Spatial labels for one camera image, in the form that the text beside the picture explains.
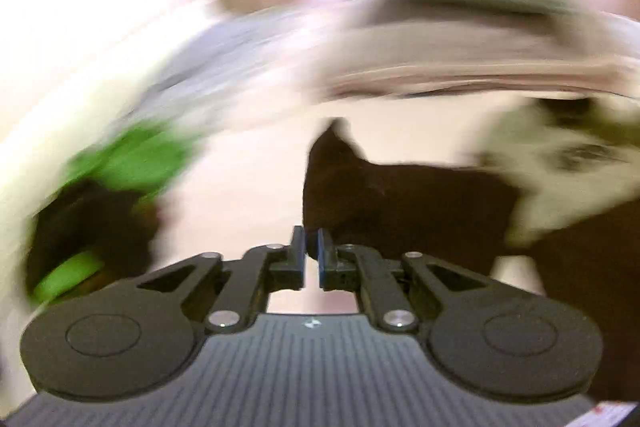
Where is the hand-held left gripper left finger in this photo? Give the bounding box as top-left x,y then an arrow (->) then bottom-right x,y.
135,226 -> 307,334

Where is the green and black object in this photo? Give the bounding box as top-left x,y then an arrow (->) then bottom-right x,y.
25,122 -> 201,305

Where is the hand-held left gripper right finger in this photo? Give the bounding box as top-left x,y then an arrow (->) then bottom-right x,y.
318,227 -> 496,334

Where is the bed with pink sheet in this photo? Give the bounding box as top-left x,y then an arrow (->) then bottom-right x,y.
115,0 -> 640,314

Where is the folded beige blanket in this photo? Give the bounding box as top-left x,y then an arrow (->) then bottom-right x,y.
305,0 -> 640,102

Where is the pale green printed cloth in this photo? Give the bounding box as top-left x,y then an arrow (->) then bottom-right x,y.
475,97 -> 640,250

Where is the dark brown garment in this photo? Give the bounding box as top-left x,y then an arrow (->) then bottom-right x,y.
302,117 -> 640,408

